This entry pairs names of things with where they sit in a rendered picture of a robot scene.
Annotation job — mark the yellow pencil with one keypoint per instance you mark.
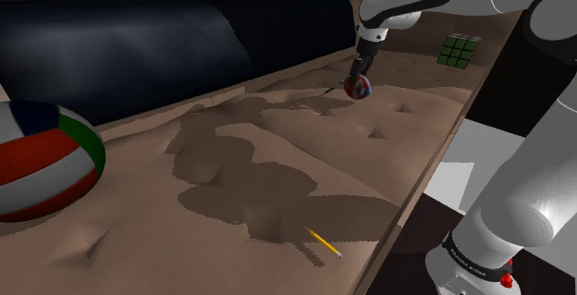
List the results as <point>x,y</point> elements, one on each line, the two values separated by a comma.
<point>324,243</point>

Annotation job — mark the red white green volleyball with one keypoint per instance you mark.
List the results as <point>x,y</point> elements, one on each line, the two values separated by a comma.
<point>40,159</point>

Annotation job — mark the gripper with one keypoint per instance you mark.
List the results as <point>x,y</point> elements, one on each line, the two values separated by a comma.
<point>366,50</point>

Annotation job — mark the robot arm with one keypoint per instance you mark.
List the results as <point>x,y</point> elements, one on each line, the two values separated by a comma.
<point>509,186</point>

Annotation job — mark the thin dark pen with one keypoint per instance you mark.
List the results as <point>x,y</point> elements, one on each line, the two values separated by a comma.
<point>331,89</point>

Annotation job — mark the green puzzle cube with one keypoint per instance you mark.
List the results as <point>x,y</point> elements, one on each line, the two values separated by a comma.
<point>457,52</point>

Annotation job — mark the dark blue long cushion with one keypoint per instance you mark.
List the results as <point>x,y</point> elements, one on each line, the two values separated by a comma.
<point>135,46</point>

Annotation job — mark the small red blue ball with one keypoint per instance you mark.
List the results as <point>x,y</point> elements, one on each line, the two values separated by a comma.
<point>358,87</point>

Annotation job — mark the bed with brown cover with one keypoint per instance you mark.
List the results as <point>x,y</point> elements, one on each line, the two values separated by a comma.
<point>180,249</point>

